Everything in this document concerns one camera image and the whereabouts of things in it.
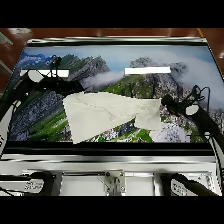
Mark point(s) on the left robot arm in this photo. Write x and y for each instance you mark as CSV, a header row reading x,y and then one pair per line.
x,y
23,87

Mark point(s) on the white shirt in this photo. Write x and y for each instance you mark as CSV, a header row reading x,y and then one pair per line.
x,y
100,113

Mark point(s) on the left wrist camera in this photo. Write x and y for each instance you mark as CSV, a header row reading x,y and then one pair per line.
x,y
55,63

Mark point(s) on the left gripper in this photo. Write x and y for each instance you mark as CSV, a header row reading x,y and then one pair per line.
x,y
75,87

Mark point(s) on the silver frame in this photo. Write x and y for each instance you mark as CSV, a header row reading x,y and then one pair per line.
x,y
100,165

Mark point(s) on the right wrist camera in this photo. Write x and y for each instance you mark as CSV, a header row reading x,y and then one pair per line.
x,y
196,91

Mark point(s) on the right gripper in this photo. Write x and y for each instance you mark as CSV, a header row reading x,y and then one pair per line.
x,y
168,101

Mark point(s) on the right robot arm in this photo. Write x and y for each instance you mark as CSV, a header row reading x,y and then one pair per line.
x,y
204,121

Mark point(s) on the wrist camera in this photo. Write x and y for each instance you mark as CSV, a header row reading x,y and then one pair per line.
x,y
55,63
196,91

